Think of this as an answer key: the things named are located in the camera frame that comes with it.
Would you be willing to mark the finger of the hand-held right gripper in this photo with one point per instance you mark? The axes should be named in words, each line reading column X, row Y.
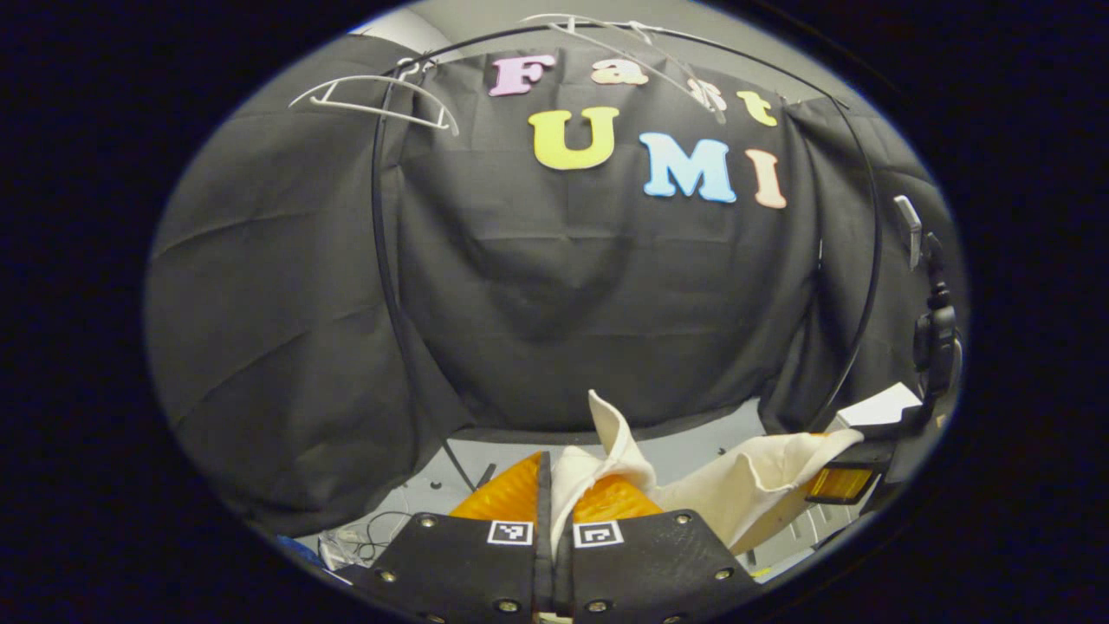
column 836, row 485

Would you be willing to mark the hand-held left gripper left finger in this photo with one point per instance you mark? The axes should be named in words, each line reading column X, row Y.
column 544, row 494

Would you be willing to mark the black clothes rack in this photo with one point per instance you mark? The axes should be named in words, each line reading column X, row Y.
column 375, row 217

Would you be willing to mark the white plastic hanger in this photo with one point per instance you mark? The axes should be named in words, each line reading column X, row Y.
column 641, row 68
column 364, row 78

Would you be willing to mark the black backdrop cloth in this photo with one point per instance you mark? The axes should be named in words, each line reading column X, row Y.
column 563, row 303

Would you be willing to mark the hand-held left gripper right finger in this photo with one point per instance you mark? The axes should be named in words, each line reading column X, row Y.
column 650, row 563

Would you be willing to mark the white box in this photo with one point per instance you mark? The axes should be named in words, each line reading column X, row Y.
column 879, row 407

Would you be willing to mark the grey rectangular device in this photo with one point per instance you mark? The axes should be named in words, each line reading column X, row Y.
column 908, row 230

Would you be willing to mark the cream button shirt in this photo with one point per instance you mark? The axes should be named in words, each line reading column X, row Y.
column 745, row 485

